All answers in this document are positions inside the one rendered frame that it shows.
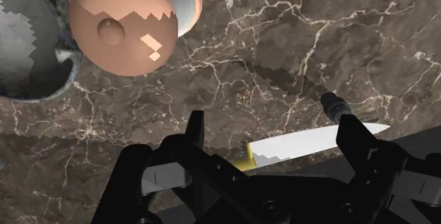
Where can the pink round lid with knob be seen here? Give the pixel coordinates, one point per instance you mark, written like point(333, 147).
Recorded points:
point(127, 51)

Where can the grey metal bowl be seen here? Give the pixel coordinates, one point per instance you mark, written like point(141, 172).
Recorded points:
point(20, 44)

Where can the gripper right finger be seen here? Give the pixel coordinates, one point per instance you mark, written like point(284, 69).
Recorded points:
point(358, 140)

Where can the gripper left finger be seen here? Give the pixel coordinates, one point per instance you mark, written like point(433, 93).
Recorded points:
point(179, 154)

